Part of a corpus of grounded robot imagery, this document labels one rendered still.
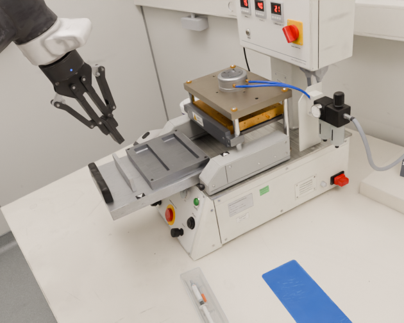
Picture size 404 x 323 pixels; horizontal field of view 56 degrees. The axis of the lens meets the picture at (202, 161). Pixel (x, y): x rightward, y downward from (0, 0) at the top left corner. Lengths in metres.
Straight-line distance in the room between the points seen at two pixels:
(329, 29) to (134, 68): 1.72
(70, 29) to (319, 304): 0.76
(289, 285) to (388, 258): 0.25
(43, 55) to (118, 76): 1.77
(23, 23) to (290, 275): 0.78
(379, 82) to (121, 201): 0.94
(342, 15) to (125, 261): 0.84
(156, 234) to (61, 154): 1.44
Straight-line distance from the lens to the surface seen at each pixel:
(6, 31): 0.72
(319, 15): 0.96
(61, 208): 1.41
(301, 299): 0.96
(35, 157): 2.46
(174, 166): 0.97
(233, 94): 1.01
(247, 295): 0.97
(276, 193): 1.07
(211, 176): 0.93
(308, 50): 0.98
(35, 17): 0.73
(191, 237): 1.04
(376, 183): 1.20
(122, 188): 0.99
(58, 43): 0.73
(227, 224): 1.03
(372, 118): 1.50
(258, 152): 0.97
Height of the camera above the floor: 1.52
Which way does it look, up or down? 33 degrees down
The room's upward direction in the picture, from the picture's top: 11 degrees counter-clockwise
